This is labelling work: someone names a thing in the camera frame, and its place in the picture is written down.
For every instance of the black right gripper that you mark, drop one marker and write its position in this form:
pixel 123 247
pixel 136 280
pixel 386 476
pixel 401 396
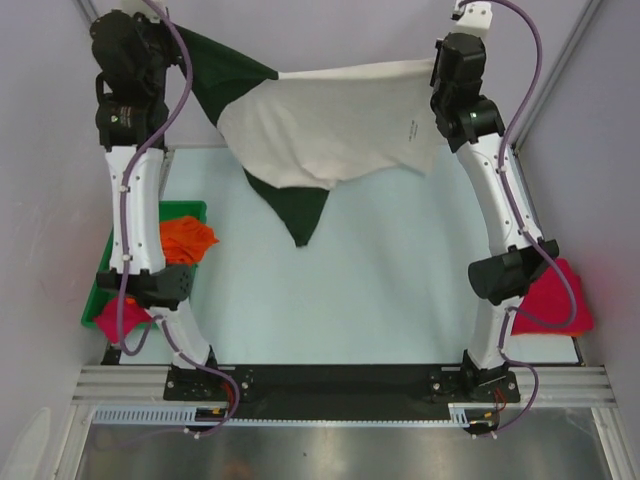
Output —
pixel 438 47

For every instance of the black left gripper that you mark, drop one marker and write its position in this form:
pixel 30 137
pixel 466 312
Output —
pixel 161 29

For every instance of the white and green t-shirt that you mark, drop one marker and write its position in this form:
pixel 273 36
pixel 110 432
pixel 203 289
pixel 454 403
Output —
pixel 297 135

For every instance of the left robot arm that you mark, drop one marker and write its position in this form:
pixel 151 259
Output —
pixel 132 134

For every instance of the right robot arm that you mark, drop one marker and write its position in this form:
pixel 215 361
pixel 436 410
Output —
pixel 473 129

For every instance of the green plastic bin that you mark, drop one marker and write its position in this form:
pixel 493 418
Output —
pixel 101 306

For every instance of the orange t-shirt in bin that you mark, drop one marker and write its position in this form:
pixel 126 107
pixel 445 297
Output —
pixel 185 242

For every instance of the folded pink t-shirt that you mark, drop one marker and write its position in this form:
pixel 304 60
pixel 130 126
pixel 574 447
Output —
pixel 548 301

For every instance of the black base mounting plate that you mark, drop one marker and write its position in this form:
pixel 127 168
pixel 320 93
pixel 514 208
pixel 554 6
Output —
pixel 340 387

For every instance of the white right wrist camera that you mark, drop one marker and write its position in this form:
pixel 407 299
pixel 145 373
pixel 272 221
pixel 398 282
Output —
pixel 472 18

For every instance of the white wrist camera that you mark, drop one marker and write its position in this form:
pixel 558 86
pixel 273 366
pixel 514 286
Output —
pixel 472 18
pixel 150 9

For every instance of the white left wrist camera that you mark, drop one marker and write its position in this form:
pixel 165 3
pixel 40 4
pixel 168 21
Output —
pixel 150 9

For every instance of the left aluminium corner post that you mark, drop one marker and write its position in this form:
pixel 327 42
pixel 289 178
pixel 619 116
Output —
pixel 87 11

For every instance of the aluminium corner post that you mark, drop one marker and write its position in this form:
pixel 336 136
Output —
pixel 578 31
pixel 87 11

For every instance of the right aluminium corner post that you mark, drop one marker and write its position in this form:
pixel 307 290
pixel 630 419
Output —
pixel 578 31

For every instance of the aluminium frame rail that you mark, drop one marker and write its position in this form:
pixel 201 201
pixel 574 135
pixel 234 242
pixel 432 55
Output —
pixel 144 385

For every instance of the slotted cable duct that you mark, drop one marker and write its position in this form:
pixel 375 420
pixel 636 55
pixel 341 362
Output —
pixel 193 417

